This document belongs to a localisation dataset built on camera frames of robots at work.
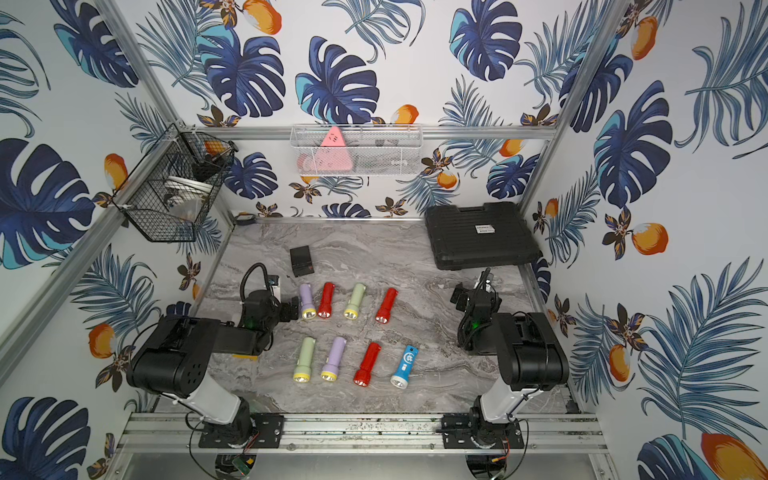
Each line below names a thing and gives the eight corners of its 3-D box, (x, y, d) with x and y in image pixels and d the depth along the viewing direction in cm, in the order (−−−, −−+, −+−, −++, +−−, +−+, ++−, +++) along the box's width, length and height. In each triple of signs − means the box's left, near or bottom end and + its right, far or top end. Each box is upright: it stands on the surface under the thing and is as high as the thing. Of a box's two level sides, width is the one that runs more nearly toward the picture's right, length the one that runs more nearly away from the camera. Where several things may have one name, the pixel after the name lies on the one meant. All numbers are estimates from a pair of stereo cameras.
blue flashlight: (389, 384, 84) (389, 381, 81) (405, 347, 91) (405, 342, 88) (405, 392, 83) (405, 388, 80) (419, 353, 89) (420, 348, 87)
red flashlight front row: (353, 383, 84) (352, 380, 82) (369, 343, 91) (368, 339, 89) (367, 388, 83) (367, 385, 81) (382, 348, 91) (382, 344, 88)
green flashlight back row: (344, 318, 97) (343, 313, 94) (356, 287, 104) (355, 282, 101) (355, 320, 96) (354, 315, 93) (366, 290, 103) (366, 284, 100)
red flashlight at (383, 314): (374, 321, 95) (374, 317, 93) (388, 290, 103) (388, 286, 101) (386, 325, 95) (386, 322, 93) (399, 293, 102) (399, 289, 100)
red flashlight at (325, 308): (318, 318, 96) (316, 314, 94) (323, 286, 103) (321, 282, 101) (331, 318, 96) (330, 314, 94) (335, 286, 103) (334, 282, 101)
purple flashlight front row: (321, 380, 85) (319, 376, 82) (333, 340, 92) (332, 335, 89) (335, 382, 84) (334, 379, 82) (346, 342, 92) (345, 337, 89)
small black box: (296, 278, 106) (293, 271, 103) (292, 256, 112) (290, 249, 109) (315, 273, 108) (312, 266, 104) (310, 252, 114) (308, 244, 110)
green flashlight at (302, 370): (295, 382, 84) (292, 379, 82) (302, 341, 92) (300, 337, 89) (309, 382, 84) (306, 379, 82) (315, 341, 92) (313, 337, 89)
